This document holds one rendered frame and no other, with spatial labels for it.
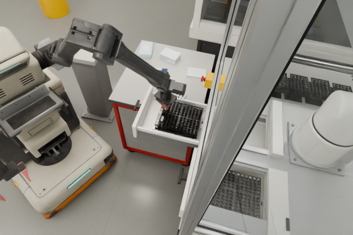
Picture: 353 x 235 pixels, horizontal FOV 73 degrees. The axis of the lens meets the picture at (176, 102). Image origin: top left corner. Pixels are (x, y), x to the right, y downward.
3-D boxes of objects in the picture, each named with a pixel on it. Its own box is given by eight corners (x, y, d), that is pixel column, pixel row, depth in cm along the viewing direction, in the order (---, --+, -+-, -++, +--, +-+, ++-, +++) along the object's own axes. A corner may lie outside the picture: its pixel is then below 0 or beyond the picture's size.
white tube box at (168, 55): (159, 59, 174) (159, 53, 170) (165, 52, 179) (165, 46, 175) (175, 65, 170) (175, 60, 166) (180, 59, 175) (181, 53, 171)
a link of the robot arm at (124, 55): (97, 22, 73) (86, 55, 72) (111, 23, 71) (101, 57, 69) (163, 71, 111) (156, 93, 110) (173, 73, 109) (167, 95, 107)
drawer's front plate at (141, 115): (133, 137, 126) (131, 126, 118) (151, 96, 144) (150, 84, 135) (136, 138, 126) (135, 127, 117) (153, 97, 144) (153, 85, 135)
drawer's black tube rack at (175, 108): (154, 131, 127) (154, 124, 122) (164, 106, 138) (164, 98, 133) (195, 141, 125) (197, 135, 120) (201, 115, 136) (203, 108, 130)
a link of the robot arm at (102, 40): (74, 7, 66) (62, 41, 65) (120, 29, 73) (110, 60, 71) (57, 40, 104) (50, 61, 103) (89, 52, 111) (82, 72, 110)
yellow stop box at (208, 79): (202, 87, 148) (204, 79, 143) (204, 79, 153) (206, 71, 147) (210, 89, 148) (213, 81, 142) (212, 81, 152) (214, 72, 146)
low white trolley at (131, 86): (123, 154, 208) (108, 98, 149) (146, 100, 246) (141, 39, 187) (188, 171, 202) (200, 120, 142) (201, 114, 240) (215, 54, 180)
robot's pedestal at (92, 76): (81, 117, 229) (54, 55, 170) (94, 94, 248) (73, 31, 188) (111, 123, 227) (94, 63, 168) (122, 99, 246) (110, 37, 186)
